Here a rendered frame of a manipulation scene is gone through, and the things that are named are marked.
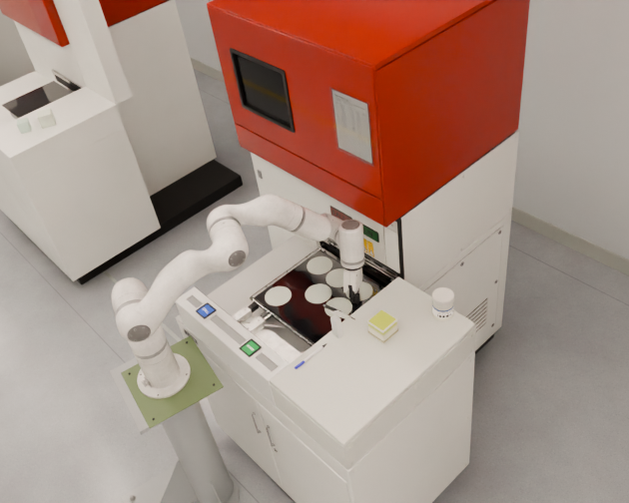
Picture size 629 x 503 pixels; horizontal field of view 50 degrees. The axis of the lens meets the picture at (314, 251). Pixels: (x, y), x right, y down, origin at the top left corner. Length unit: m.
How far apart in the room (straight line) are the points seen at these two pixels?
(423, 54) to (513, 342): 1.85
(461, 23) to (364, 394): 1.17
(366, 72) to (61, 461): 2.38
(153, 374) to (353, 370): 0.69
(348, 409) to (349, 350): 0.23
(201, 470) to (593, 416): 1.73
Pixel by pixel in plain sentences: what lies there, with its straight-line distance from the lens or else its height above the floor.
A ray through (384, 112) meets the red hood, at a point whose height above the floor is 1.66.
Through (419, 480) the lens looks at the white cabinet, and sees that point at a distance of 2.70.
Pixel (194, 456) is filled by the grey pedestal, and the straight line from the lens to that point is 2.80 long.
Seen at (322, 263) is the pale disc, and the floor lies 0.90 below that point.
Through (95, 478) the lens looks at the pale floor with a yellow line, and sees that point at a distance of 3.43.
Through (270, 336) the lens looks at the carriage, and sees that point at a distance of 2.46.
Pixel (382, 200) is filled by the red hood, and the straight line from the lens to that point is 2.22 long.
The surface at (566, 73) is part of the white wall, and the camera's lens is 3.56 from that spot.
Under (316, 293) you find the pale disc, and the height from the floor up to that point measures 0.90.
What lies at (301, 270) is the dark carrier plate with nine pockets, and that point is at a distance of 2.64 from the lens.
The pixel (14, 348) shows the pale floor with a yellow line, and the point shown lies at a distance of 4.16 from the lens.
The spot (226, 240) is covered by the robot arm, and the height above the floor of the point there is 1.41.
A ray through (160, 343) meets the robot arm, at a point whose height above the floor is 1.05.
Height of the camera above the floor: 2.71
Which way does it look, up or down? 42 degrees down
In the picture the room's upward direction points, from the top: 10 degrees counter-clockwise
